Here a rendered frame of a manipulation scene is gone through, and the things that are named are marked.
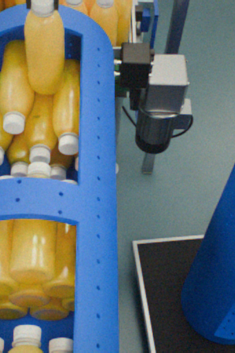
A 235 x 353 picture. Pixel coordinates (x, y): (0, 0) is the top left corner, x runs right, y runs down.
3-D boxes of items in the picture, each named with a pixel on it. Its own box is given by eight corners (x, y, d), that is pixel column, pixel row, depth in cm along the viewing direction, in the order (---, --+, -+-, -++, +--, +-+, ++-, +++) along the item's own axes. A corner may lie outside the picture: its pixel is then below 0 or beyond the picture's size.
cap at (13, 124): (0, 122, 111) (-1, 129, 110) (9, 111, 108) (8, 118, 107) (18, 129, 113) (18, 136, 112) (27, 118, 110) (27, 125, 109)
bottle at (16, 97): (-2, 54, 121) (-11, 125, 111) (12, 32, 117) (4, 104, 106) (29, 67, 125) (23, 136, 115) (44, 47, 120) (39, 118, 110)
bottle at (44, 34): (61, 67, 116) (60, -10, 101) (67, 93, 113) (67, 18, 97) (25, 71, 115) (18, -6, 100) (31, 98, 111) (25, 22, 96)
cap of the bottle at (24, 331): (38, 336, 82) (38, 324, 83) (10, 337, 82) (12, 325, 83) (42, 345, 85) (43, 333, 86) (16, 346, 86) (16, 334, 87)
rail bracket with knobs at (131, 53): (111, 92, 145) (114, 62, 136) (111, 70, 149) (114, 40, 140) (150, 93, 146) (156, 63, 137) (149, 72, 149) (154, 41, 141)
